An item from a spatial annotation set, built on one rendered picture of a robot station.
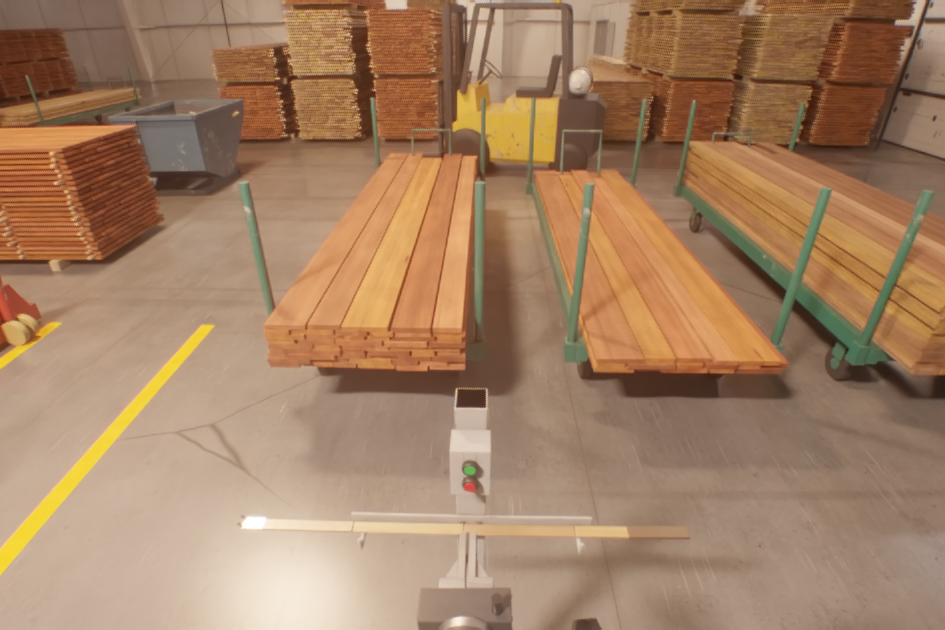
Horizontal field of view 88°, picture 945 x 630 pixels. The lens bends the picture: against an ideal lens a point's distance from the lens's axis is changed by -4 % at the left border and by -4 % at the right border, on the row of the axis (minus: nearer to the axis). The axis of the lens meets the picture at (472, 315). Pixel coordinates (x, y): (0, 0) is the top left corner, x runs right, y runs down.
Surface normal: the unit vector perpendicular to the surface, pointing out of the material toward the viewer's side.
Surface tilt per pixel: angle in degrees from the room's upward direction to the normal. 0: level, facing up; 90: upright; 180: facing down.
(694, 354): 0
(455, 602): 3
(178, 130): 90
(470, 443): 0
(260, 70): 90
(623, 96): 90
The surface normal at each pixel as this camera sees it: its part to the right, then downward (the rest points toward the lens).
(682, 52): -0.03, 0.50
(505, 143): -0.24, 0.48
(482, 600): -0.05, -0.87
